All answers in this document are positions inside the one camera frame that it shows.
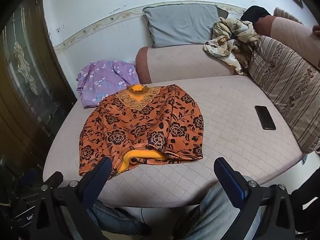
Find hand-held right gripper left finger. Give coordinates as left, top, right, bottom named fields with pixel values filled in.
left=32, top=156, right=113, bottom=240

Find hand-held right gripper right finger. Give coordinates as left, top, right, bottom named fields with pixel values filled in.
left=214, top=157, right=297, bottom=240

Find orange floral shirt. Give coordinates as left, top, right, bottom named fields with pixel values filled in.
left=79, top=84, right=204, bottom=177

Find person's legs in jeans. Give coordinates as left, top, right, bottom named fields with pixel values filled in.
left=175, top=175, right=263, bottom=240

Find black smartphone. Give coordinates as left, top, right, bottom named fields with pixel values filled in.
left=254, top=105, right=276, bottom=130

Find pink sofa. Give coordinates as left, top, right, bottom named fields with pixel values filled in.
left=42, top=15, right=320, bottom=208

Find purple floral garment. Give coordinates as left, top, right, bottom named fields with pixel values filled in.
left=76, top=60, right=140, bottom=109

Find wooden door with glass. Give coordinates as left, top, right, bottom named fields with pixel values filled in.
left=0, top=0, right=78, bottom=170

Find striped floral cushion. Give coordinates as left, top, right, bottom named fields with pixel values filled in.
left=247, top=35, right=320, bottom=154

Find cream floral blanket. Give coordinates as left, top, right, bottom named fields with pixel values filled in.
left=203, top=17, right=260, bottom=75

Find grey pillow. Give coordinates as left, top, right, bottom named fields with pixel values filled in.
left=142, top=4, right=228, bottom=48

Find black cloth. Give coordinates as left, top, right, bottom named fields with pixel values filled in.
left=240, top=5, right=272, bottom=28

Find striped cloth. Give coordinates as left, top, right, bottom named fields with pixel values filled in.
left=273, top=7, right=303, bottom=25

